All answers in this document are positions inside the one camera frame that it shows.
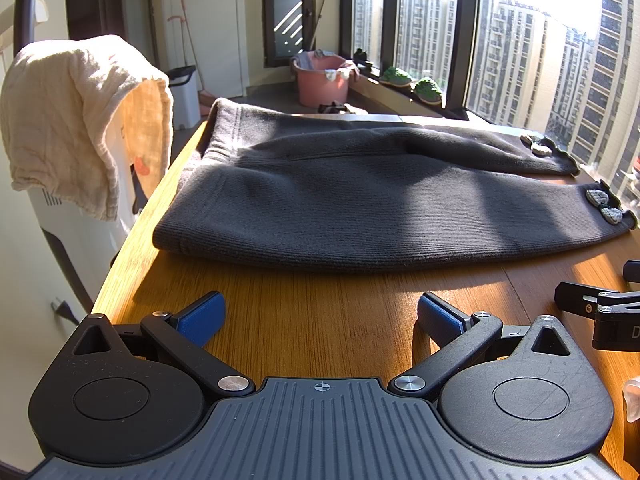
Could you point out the white chair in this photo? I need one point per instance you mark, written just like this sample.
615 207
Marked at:
85 248

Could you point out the green moss pot right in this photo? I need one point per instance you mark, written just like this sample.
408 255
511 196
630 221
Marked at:
428 92

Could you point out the dark framed small window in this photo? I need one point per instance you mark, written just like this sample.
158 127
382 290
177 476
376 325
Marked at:
287 29

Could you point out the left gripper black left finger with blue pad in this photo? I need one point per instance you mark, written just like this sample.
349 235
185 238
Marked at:
117 394

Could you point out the green moss pot left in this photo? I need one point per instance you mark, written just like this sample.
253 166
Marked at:
395 77

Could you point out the green moss pot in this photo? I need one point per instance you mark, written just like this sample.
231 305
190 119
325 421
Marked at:
428 92
395 77

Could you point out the red handled broom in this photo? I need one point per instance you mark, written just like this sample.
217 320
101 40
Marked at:
205 98

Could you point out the white trash bin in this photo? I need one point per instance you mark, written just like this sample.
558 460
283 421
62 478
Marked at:
182 84

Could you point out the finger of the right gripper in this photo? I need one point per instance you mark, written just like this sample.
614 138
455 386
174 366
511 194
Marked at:
631 271
590 301

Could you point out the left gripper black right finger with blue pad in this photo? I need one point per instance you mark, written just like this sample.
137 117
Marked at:
525 394

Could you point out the dark grey knit garment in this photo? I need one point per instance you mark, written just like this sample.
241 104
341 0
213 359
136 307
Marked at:
270 189

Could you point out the pink plastic bucket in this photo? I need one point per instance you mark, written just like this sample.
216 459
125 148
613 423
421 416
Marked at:
322 78

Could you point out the cream towel on chair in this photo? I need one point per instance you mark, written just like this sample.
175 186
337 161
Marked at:
58 99

